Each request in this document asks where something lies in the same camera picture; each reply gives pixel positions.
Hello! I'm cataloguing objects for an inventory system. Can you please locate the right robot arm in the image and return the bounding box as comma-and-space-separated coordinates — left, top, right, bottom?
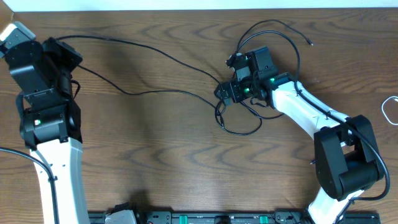
214, 47, 387, 223

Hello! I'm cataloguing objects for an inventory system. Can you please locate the white cable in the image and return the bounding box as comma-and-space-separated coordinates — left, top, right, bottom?
381, 95, 398, 126

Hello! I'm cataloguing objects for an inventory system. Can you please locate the left camera black cable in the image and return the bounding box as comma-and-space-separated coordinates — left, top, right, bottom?
0, 146, 60, 224

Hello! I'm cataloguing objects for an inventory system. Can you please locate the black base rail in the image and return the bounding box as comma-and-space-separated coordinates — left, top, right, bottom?
88, 202, 382, 224

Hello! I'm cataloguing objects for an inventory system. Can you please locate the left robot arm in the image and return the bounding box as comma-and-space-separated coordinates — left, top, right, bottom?
5, 38, 90, 223

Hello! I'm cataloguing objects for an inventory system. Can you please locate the right camera black cable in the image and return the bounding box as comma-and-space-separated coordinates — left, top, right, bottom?
234, 30, 391, 224

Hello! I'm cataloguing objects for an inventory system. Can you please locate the camera black cable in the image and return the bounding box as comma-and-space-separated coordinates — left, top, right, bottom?
234, 30, 391, 224
0, 146, 60, 224

